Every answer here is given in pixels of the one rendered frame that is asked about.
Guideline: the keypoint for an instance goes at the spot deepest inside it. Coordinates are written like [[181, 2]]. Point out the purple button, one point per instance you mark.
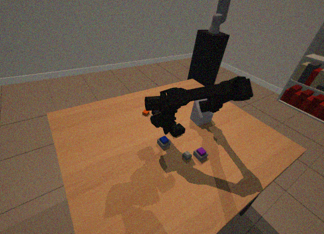
[[200, 154]]

